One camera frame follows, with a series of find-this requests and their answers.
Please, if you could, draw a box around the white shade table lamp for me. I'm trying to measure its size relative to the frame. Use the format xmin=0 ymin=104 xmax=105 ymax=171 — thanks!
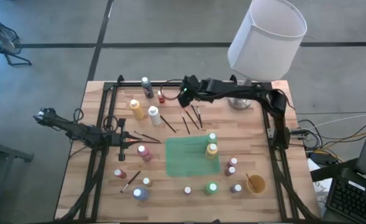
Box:
xmin=227 ymin=0 xmax=308 ymax=111

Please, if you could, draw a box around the large white paint bottle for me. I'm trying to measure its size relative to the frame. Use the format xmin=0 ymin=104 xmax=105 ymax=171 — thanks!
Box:
xmin=147 ymin=105 xmax=162 ymax=126

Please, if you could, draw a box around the large spring green paint bottle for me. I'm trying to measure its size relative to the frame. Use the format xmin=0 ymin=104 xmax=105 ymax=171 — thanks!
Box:
xmin=204 ymin=181 xmax=219 ymax=196

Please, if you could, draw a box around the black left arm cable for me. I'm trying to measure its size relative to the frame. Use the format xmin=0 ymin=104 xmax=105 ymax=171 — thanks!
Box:
xmin=73 ymin=108 xmax=119 ymax=132

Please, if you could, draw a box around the black hub box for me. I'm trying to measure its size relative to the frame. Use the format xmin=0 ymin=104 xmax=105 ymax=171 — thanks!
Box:
xmin=290 ymin=126 xmax=308 ymax=136

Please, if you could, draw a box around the large light green paint bottle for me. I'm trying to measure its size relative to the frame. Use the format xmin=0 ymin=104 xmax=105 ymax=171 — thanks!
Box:
xmin=206 ymin=132 xmax=218 ymax=146

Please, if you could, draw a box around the black cable bundle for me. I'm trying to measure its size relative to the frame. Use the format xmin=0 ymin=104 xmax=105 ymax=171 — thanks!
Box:
xmin=294 ymin=118 xmax=339 ymax=156

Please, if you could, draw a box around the large blue paint bottle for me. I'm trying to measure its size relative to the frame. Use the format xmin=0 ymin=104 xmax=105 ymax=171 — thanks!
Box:
xmin=132 ymin=187 xmax=150 ymax=202

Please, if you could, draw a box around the white cable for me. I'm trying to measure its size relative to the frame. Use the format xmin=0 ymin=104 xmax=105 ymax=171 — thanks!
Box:
xmin=321 ymin=112 xmax=366 ymax=128

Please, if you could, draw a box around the large red paint bottle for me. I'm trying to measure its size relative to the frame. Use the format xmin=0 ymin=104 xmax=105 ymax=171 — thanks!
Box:
xmin=137 ymin=144 xmax=154 ymax=162

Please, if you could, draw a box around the large yellow paint bottle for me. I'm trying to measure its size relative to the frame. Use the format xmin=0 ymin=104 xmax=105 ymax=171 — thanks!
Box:
xmin=129 ymin=99 xmax=145 ymax=121
xmin=204 ymin=142 xmax=219 ymax=160

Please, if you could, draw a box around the yellow cable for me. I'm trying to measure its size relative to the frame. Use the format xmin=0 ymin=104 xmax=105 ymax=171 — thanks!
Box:
xmin=321 ymin=131 xmax=366 ymax=150

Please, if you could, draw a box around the black power strip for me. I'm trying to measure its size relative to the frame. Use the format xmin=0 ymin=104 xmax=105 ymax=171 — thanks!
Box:
xmin=309 ymin=151 xmax=339 ymax=166

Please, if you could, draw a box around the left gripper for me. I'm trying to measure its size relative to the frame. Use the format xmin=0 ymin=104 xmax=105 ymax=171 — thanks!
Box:
xmin=108 ymin=118 xmax=144 ymax=162

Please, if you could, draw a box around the white paper sheet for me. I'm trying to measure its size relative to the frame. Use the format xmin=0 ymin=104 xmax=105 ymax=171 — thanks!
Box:
xmin=306 ymin=157 xmax=332 ymax=203

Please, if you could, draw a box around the teal translucent plastic bin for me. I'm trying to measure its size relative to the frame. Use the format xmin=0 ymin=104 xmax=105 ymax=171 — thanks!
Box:
xmin=165 ymin=134 xmax=221 ymax=178

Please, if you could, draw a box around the black keyboard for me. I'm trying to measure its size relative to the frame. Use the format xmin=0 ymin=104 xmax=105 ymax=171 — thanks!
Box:
xmin=325 ymin=175 xmax=366 ymax=224

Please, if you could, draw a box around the black aluminium table frame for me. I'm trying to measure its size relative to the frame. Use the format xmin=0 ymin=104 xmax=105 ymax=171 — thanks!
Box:
xmin=58 ymin=74 xmax=322 ymax=224

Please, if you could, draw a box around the black desk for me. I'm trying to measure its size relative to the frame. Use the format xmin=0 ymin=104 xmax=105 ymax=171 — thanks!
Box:
xmin=309 ymin=157 xmax=366 ymax=224

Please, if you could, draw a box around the large black paint bottle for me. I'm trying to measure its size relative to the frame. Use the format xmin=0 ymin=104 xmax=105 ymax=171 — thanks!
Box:
xmin=140 ymin=77 xmax=155 ymax=100

